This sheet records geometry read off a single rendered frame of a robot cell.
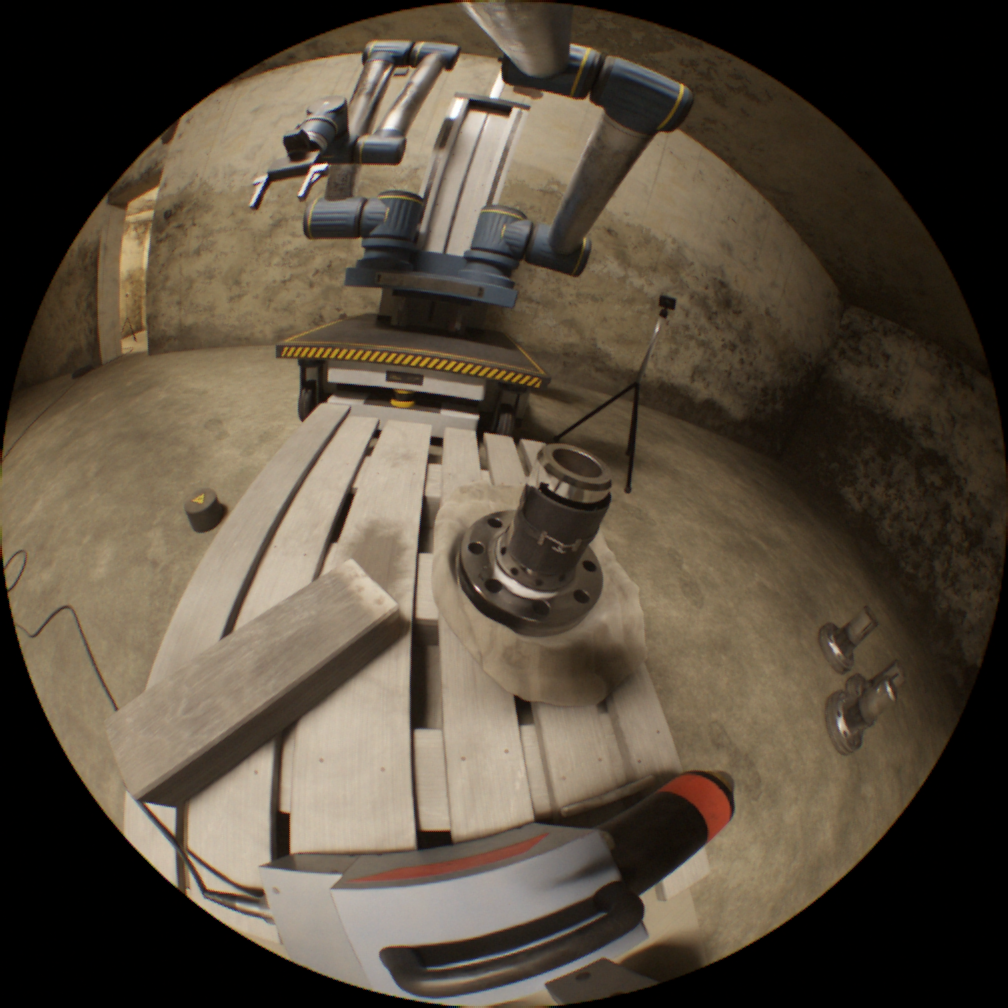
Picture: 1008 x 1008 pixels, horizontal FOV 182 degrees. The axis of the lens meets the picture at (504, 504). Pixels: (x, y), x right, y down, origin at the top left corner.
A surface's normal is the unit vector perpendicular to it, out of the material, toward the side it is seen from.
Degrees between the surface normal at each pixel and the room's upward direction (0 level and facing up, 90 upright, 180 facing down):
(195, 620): 0
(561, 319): 90
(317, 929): 0
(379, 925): 0
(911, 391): 90
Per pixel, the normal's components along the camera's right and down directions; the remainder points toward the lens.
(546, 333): 0.13, 0.62
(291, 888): 0.24, -0.77
